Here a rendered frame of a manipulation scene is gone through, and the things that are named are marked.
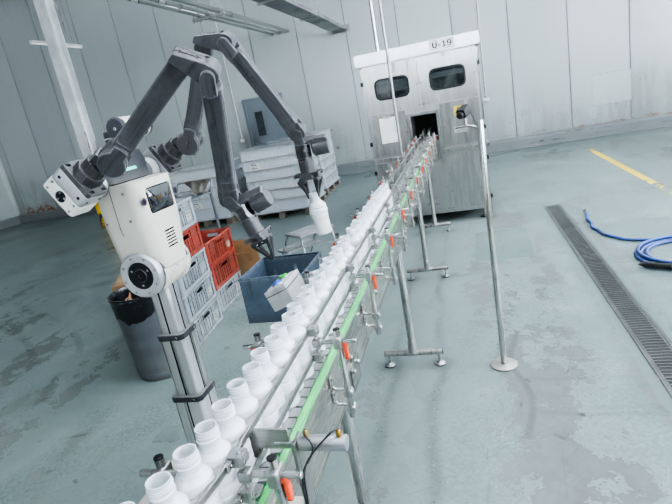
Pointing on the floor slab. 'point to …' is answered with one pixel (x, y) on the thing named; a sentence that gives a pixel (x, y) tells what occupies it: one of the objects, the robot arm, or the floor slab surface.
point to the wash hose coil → (642, 247)
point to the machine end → (430, 114)
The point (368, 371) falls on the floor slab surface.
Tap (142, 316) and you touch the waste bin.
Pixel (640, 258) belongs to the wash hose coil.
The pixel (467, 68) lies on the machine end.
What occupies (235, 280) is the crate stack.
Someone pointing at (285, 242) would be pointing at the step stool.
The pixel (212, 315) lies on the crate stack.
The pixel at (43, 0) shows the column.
